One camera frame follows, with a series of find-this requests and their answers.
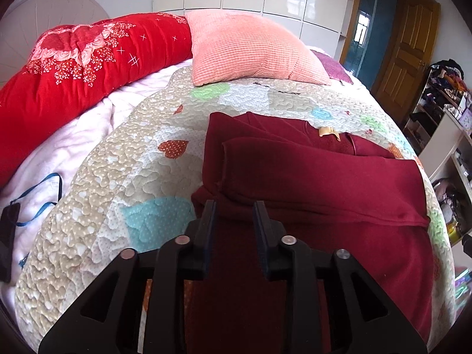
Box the patchwork quilted bedspread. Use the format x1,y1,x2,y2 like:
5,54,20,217
15,56,458,354

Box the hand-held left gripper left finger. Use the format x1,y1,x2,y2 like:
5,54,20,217
38,199,218,354

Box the pink corduroy pillow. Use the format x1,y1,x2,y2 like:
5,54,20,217
184,10,332,86

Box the wooden door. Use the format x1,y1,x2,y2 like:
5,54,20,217
371,0,442,127

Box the white round headboard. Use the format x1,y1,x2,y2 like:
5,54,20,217
0,0,110,78

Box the white cluttered shelf unit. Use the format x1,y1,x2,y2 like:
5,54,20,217
402,58,472,259

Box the red floral quilt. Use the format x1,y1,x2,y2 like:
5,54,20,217
0,12,194,188

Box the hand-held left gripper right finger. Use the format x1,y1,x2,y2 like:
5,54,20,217
252,201,428,354

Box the purple cushion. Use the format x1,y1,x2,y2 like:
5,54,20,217
312,50,354,85

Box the black phone with blue lanyard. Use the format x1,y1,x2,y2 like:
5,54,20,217
0,173,63,283

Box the dark red sweater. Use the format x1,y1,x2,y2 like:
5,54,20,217
183,112,436,354

